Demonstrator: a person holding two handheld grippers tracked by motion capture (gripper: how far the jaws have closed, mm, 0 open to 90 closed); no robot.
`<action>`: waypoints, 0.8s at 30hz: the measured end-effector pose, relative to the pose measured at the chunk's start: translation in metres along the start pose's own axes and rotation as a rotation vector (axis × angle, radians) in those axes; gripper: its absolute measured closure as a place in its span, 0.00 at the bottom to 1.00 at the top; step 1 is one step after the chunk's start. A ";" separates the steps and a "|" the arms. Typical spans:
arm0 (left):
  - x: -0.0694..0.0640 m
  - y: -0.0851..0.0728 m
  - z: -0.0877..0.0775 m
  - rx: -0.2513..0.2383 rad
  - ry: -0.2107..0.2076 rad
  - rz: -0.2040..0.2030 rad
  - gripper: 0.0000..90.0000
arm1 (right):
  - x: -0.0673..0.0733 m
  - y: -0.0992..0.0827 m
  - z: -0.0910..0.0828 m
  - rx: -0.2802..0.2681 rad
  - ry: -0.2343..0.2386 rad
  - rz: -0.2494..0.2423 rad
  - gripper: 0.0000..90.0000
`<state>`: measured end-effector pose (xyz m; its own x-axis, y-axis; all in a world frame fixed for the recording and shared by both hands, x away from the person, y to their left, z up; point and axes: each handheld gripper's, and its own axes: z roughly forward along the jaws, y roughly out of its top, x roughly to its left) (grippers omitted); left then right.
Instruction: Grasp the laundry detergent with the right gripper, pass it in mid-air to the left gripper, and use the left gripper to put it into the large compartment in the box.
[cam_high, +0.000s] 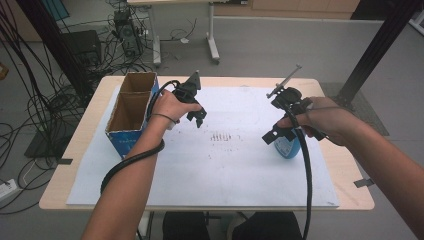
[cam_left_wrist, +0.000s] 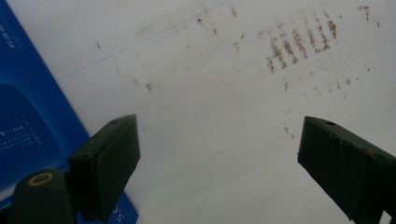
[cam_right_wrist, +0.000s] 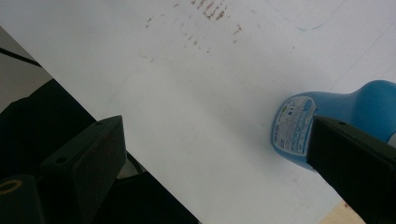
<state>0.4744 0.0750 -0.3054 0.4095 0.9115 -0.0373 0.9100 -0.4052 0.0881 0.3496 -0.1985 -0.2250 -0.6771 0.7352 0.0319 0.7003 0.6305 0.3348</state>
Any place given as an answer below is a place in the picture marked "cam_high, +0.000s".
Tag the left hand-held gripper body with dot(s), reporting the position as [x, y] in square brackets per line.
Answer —
[188, 90]

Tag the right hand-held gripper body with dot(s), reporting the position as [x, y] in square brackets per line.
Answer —
[291, 100]

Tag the blue bottle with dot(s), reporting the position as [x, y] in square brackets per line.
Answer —
[288, 150]

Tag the person's left hand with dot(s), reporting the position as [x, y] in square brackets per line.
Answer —
[170, 106]

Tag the person's right hand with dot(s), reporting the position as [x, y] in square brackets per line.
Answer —
[330, 120]

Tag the white desk with legs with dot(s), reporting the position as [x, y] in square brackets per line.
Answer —
[212, 36]

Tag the open cardboard box blue sides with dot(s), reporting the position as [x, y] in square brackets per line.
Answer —
[130, 110]

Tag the white paper sheet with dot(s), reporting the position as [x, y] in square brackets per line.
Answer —
[216, 176]

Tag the computer tower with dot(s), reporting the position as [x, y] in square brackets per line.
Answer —
[128, 33]

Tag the grey tape strip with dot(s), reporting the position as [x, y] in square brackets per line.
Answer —
[364, 182]
[65, 161]

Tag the person's right leg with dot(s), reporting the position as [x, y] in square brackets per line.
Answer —
[266, 226]

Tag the person's leg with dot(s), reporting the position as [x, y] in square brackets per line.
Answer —
[266, 226]
[185, 226]

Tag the person's left leg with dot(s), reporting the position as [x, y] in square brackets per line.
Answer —
[185, 226]

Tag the black box on floor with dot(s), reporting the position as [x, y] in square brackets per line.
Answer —
[83, 46]

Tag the white table leg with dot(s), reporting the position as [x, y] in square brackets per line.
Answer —
[145, 225]

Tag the black floor plate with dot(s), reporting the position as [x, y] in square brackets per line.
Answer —
[46, 146]

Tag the white power strip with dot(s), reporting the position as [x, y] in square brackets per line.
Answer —
[7, 189]

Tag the black metal post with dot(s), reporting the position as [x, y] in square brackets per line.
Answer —
[56, 50]
[376, 50]

